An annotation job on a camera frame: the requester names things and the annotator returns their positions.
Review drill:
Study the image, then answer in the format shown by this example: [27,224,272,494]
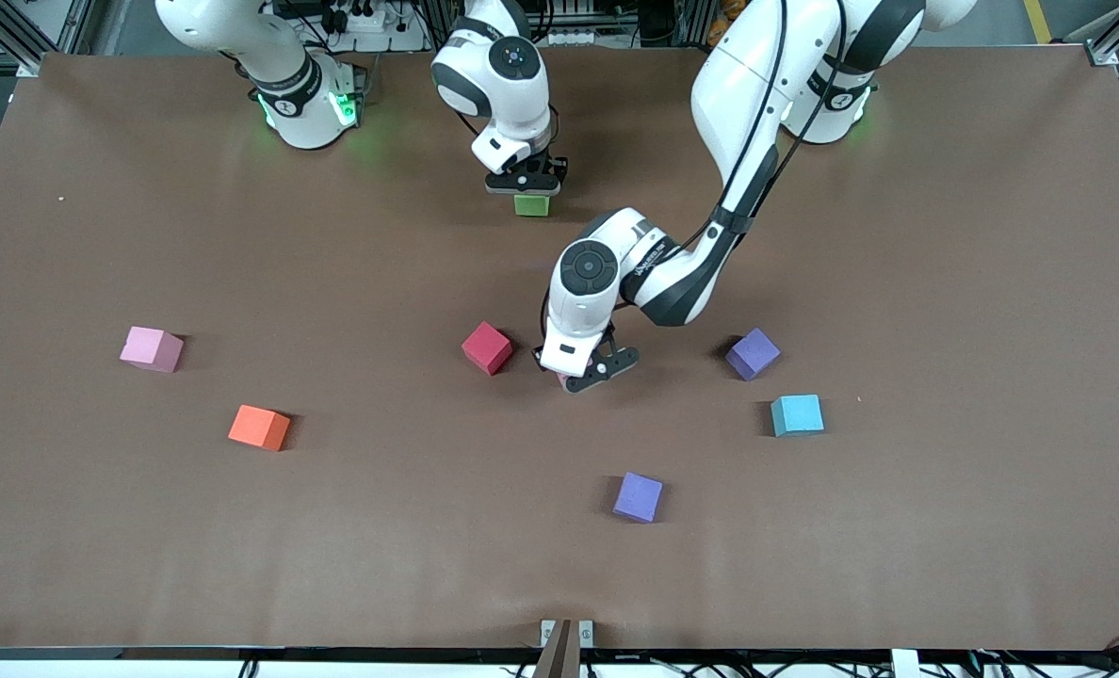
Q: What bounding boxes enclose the crimson foam cube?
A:
[462,321,513,376]

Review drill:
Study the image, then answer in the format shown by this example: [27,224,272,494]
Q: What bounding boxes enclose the purple foam cube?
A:
[613,472,664,524]
[725,328,781,381]

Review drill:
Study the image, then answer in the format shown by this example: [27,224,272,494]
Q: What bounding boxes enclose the orange foam cube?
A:
[228,405,291,452]

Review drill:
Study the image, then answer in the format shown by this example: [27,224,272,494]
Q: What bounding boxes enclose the white electronics unit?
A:
[531,0,638,46]

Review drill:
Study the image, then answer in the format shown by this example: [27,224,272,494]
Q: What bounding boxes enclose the cyan foam cube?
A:
[770,394,825,438]

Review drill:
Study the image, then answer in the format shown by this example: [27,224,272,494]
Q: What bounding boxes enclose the white power strip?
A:
[319,0,400,35]

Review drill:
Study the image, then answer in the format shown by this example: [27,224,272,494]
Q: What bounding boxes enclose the brown table cover sheet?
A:
[0,42,1119,653]

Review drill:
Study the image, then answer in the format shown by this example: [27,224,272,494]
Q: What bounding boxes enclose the pale pink foam cube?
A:
[120,326,185,374]

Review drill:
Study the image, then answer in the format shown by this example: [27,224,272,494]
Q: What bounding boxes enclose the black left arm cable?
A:
[710,0,848,246]

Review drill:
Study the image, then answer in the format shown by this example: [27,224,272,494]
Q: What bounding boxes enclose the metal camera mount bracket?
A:
[533,619,595,678]

